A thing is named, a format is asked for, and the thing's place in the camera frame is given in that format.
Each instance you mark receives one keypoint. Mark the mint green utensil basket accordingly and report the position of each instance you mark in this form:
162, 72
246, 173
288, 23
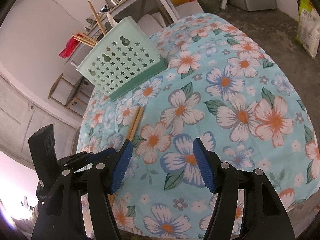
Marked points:
122, 60

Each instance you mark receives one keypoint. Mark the red plastic bag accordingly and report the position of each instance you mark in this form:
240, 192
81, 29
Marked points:
69, 48

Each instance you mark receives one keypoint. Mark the wooden chair dark seat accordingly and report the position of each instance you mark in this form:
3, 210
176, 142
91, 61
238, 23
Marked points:
73, 97

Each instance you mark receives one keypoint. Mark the wooden chopstick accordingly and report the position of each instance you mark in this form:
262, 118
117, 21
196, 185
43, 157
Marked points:
85, 36
84, 41
99, 23
134, 124

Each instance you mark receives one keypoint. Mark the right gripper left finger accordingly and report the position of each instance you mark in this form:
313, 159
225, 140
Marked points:
61, 215

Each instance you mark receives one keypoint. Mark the white sack under table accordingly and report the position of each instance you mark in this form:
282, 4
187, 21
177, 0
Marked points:
151, 24

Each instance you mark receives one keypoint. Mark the white ceramic spoon in basket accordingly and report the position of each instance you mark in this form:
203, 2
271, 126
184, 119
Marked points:
111, 20

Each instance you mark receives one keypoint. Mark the floral blue tablecloth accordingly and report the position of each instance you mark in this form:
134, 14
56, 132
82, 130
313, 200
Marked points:
219, 86

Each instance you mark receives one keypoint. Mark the green white rice bag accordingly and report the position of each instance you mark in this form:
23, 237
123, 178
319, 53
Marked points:
308, 28

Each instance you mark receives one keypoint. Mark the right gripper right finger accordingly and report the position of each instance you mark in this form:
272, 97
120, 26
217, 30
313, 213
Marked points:
264, 216

